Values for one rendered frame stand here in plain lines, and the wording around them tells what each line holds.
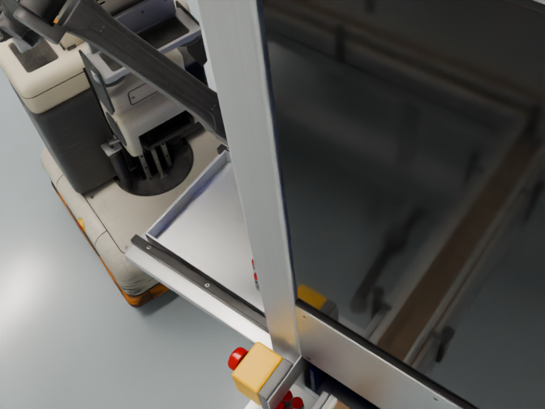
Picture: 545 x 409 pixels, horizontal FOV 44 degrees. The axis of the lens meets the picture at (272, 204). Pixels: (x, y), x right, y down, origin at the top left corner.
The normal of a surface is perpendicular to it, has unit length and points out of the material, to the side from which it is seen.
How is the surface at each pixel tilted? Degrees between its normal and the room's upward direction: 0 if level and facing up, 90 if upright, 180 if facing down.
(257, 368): 0
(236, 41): 90
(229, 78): 90
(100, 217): 0
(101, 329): 0
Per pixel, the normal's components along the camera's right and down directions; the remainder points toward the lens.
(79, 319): -0.08, -0.56
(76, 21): 0.47, 0.22
